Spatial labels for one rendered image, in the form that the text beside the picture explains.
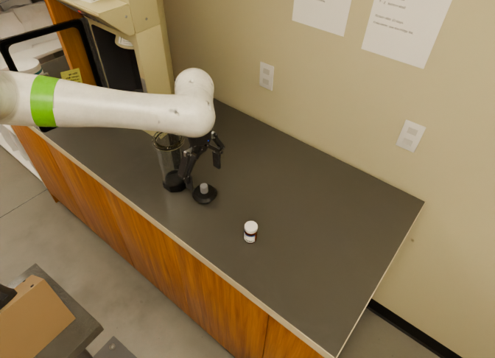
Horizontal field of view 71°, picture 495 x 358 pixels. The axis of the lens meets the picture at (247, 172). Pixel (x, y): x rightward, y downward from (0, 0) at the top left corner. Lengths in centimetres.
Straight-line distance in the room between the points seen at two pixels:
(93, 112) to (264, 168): 76
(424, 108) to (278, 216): 61
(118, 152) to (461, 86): 127
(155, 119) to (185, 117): 7
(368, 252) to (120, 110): 87
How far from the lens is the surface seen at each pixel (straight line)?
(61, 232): 263
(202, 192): 128
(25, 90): 91
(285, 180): 138
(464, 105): 127
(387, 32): 125
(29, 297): 100
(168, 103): 86
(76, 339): 114
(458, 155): 136
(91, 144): 165
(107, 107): 87
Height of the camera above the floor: 193
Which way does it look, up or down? 45 degrees down
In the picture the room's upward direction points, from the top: 2 degrees clockwise
